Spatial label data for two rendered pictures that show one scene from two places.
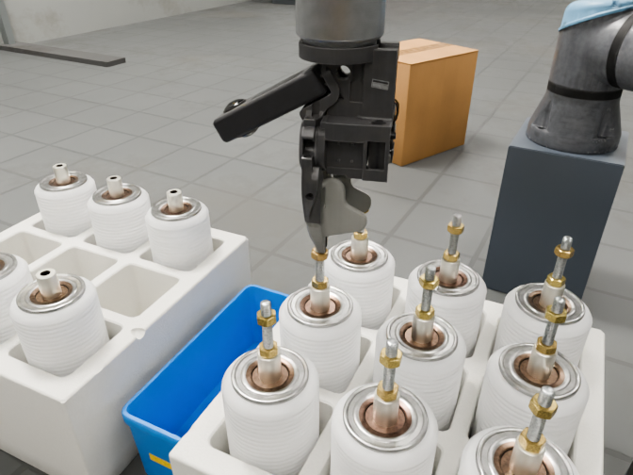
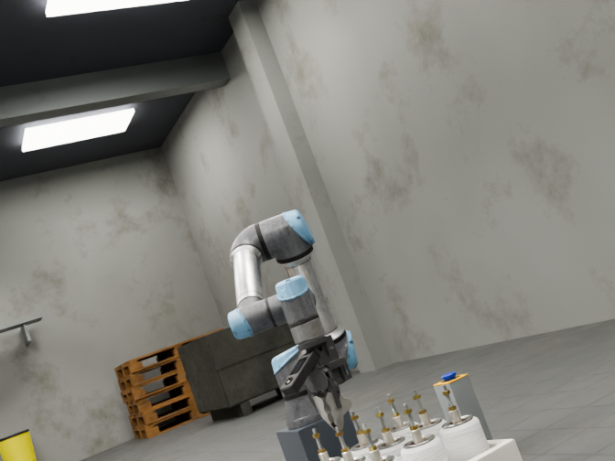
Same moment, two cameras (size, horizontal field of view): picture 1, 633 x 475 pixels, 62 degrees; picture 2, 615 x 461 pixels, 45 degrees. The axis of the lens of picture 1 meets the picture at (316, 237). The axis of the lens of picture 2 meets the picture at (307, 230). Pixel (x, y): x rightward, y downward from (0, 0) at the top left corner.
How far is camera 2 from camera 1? 1.51 m
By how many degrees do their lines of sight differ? 66
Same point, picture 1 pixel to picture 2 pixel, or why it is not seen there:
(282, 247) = not seen: outside the picture
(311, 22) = (312, 331)
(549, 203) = (332, 448)
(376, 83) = (330, 347)
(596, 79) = not seen: hidden behind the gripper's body
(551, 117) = (303, 408)
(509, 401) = (433, 431)
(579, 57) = not seen: hidden behind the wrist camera
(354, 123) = (335, 360)
